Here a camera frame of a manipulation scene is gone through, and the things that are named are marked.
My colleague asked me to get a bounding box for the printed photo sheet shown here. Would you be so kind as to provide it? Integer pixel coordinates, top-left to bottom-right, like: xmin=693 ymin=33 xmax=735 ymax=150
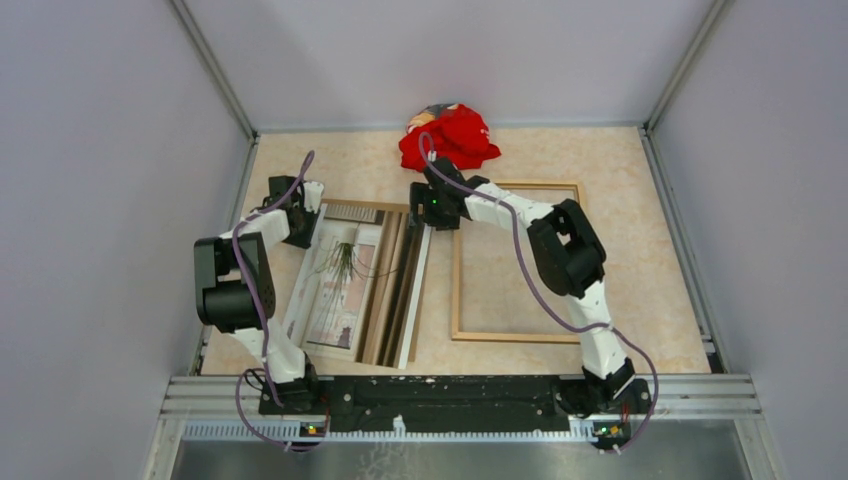
xmin=281 ymin=201 xmax=433 ymax=371

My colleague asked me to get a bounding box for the wooden picture frame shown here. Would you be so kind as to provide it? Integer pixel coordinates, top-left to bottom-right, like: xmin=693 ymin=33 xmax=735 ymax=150
xmin=450 ymin=180 xmax=586 ymax=345

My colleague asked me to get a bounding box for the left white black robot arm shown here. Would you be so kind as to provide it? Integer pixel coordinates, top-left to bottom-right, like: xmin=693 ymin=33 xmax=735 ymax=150
xmin=193 ymin=176 xmax=324 ymax=414

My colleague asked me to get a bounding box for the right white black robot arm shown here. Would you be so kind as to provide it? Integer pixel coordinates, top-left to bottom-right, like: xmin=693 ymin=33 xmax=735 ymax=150
xmin=410 ymin=154 xmax=659 ymax=417

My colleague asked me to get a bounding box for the red crumpled cloth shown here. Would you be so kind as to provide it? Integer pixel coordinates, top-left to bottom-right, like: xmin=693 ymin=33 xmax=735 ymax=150
xmin=398 ymin=103 xmax=501 ymax=172

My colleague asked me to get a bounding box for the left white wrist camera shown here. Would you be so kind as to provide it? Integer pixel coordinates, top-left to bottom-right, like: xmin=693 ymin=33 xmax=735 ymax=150
xmin=302 ymin=181 xmax=325 ymax=213

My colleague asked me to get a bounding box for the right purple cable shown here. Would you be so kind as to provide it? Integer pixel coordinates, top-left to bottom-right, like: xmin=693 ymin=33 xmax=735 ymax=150
xmin=417 ymin=131 xmax=660 ymax=454

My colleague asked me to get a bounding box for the purple cable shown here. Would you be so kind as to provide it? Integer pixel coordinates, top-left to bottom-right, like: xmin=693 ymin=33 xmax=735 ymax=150
xmin=417 ymin=131 xmax=660 ymax=454
xmin=230 ymin=150 xmax=331 ymax=454

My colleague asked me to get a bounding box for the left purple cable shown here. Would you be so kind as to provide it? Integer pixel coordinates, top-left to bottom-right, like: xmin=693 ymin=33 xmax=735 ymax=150
xmin=230 ymin=150 xmax=331 ymax=454

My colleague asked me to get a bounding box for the aluminium front rail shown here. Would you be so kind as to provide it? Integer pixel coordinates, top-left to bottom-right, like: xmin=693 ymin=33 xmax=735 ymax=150
xmin=160 ymin=374 xmax=762 ymax=445

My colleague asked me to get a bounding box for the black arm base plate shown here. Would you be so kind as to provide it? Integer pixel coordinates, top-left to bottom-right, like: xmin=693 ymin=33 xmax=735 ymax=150
xmin=258 ymin=375 xmax=651 ymax=434

